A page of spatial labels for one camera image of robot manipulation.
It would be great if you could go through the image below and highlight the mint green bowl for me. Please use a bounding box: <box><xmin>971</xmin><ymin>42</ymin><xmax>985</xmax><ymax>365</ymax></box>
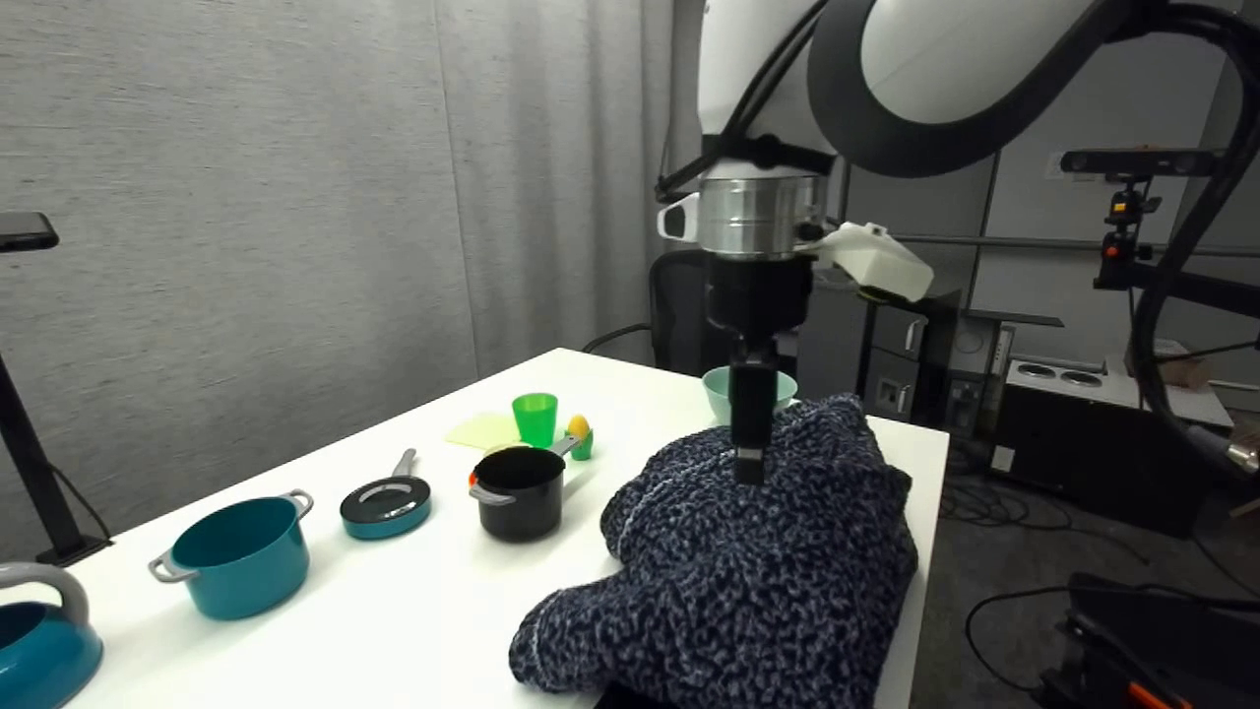
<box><xmin>701</xmin><ymin>365</ymin><xmax>799</xmax><ymax>427</ymax></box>

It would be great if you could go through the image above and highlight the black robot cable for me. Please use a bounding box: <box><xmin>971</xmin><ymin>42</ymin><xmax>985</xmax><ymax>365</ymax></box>
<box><xmin>1125</xmin><ymin>0</ymin><xmax>1260</xmax><ymax>478</ymax></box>

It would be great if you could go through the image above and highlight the black pot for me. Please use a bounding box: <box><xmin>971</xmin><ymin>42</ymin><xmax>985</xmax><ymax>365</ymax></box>
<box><xmin>467</xmin><ymin>447</ymin><xmax>567</xmax><ymax>543</ymax></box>

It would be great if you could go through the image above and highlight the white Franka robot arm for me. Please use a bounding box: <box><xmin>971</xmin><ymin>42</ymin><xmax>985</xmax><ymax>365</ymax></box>
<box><xmin>657</xmin><ymin>0</ymin><xmax>1257</xmax><ymax>482</ymax></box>

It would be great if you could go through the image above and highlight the grey trash bin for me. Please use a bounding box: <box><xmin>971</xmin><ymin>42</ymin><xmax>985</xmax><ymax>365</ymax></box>
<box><xmin>796</xmin><ymin>272</ymin><xmax>895</xmax><ymax>397</ymax></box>

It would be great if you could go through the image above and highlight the teal kettle grey handle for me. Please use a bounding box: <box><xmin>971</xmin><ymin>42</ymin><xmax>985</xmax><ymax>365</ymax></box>
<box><xmin>0</xmin><ymin>565</ymin><xmax>101</xmax><ymax>709</ymax></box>

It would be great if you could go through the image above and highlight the black case orange latch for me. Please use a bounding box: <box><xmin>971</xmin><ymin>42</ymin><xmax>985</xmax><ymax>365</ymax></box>
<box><xmin>1034</xmin><ymin>574</ymin><xmax>1260</xmax><ymax>709</ymax></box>

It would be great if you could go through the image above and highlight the black cabinet white top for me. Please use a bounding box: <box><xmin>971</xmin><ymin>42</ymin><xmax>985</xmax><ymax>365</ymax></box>
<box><xmin>988</xmin><ymin>364</ymin><xmax>1215</xmax><ymax>539</ymax></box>

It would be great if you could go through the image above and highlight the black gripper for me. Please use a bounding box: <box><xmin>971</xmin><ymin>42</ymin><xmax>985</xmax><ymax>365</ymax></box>
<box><xmin>703</xmin><ymin>256</ymin><xmax>812</xmax><ymax>482</ymax></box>

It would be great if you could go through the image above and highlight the black mesh office chair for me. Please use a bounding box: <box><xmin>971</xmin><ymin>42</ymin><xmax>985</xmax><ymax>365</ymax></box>
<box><xmin>590</xmin><ymin>254</ymin><xmax>727</xmax><ymax>376</ymax></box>

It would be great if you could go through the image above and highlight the dark grey knitted cloth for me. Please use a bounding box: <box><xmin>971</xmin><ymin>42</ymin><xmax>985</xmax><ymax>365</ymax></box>
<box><xmin>509</xmin><ymin>396</ymin><xmax>919</xmax><ymax>709</ymax></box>

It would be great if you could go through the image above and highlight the black tripod camera right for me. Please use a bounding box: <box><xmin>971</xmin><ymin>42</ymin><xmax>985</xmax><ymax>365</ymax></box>
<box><xmin>1059</xmin><ymin>149</ymin><xmax>1260</xmax><ymax>314</ymax></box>

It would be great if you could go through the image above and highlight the small teal frying pan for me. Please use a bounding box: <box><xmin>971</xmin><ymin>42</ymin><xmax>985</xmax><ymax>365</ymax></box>
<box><xmin>340</xmin><ymin>451</ymin><xmax>430</xmax><ymax>539</ymax></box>

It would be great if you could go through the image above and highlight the yellow green toy fruit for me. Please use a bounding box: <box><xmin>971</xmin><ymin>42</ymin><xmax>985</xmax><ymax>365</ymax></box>
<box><xmin>563</xmin><ymin>413</ymin><xmax>593</xmax><ymax>463</ymax></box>

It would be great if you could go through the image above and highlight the teal pot with handles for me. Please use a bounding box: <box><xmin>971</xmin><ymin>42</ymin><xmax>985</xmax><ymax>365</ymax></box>
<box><xmin>148</xmin><ymin>490</ymin><xmax>316</xmax><ymax>621</ymax></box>

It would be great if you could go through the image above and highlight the green plastic cup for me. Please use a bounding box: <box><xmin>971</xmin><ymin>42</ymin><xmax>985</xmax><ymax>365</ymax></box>
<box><xmin>510</xmin><ymin>389</ymin><xmax>559</xmax><ymax>451</ymax></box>

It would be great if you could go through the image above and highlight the black camera stand left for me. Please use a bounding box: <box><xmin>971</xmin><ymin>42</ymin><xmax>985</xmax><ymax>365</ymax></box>
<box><xmin>0</xmin><ymin>212</ymin><xmax>109</xmax><ymax>568</ymax></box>

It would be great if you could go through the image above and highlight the yellow flat plate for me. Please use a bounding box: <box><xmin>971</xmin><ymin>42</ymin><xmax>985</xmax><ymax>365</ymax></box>
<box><xmin>446</xmin><ymin>411</ymin><xmax>514</xmax><ymax>455</ymax></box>

